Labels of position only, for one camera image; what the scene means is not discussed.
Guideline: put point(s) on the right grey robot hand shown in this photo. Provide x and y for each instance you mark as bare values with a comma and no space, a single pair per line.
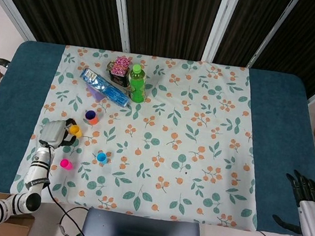
311,211

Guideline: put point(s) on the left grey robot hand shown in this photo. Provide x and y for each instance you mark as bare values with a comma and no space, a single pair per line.
53,132

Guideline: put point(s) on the yellow plastic cup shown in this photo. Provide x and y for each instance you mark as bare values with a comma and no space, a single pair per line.
76,131

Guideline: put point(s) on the pink plastic cup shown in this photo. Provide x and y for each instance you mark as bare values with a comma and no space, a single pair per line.
66,164

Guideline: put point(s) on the light blue plastic cup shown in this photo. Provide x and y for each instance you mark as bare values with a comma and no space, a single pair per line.
102,158

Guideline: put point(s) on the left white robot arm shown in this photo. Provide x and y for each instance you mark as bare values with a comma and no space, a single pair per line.
37,172

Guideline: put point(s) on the orange plastic cup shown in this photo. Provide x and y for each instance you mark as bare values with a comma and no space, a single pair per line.
95,121

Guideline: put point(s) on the teal fabric table cover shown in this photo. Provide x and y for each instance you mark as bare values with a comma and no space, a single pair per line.
4,105

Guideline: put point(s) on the blue foil cracker package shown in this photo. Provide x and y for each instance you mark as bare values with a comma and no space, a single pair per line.
106,88

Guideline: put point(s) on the dark metal tin box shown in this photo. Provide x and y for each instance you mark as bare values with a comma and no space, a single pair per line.
117,79

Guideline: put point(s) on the green drink bottle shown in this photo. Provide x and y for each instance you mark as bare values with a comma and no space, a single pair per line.
137,89

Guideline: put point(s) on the pink floral patterned packet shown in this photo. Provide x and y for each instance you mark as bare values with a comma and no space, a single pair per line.
122,63

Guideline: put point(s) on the white floral orange-fruit tablecloth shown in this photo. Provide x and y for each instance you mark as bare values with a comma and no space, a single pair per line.
173,125

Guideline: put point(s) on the dark white-framed folding screen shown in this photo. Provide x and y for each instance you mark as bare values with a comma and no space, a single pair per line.
173,10

